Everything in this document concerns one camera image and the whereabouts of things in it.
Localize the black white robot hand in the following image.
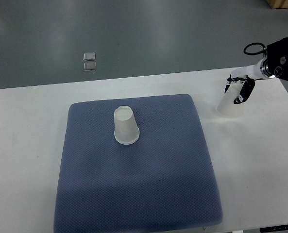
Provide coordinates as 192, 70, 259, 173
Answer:
224, 58, 271, 104

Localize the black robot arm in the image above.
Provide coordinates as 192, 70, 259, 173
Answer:
243, 37, 288, 81

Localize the wooden furniture corner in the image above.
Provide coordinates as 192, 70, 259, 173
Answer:
266, 0, 288, 9

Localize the white paper cup on mat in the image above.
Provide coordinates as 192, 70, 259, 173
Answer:
114, 106, 140, 145

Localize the blue textured fabric mat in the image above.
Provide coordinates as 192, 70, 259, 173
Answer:
53, 94, 223, 233

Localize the black table control panel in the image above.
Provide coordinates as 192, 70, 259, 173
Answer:
260, 225, 288, 233

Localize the lower metal floor plate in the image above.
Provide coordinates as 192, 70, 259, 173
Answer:
84, 62, 96, 71

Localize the metal floor plate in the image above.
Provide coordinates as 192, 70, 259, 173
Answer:
84, 62, 96, 71
83, 52, 96, 61

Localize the upper metal floor plate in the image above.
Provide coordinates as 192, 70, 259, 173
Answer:
83, 52, 96, 61

